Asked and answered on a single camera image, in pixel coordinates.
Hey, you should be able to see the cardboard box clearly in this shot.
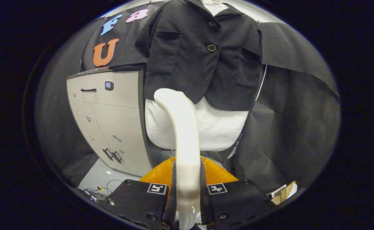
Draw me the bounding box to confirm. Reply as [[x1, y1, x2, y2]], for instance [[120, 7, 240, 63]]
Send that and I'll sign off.
[[268, 181, 298, 205]]

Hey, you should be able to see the black backdrop cloth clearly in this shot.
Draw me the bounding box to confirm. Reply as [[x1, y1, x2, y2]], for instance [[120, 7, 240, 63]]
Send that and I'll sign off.
[[35, 3, 340, 194]]

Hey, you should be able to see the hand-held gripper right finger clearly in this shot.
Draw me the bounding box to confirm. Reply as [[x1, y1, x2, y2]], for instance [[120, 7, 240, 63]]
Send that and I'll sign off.
[[201, 157, 278, 230]]

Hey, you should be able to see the thin white pole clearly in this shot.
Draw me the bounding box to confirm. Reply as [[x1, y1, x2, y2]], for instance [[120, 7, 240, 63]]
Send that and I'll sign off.
[[254, 65, 267, 102]]

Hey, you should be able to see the white garment steamer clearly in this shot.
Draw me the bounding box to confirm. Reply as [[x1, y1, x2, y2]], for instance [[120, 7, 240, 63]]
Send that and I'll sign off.
[[153, 88, 202, 230]]

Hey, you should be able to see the tangle of floor cables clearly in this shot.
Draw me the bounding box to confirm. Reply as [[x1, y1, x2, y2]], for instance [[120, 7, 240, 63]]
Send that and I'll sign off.
[[79, 180, 123, 205]]

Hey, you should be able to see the grey cabinet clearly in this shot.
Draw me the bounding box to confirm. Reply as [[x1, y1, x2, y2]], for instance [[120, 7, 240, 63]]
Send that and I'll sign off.
[[66, 69, 153, 177]]

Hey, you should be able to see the white mannequin torso on stand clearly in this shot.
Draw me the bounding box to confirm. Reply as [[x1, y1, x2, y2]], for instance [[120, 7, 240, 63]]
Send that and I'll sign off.
[[145, 0, 250, 152]]

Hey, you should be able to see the black suit jacket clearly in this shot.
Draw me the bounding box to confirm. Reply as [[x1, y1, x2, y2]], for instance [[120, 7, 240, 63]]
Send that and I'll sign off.
[[135, 0, 263, 111]]

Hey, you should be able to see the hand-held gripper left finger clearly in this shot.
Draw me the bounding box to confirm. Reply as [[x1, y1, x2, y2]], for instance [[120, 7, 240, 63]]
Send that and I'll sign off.
[[100, 157, 177, 230]]

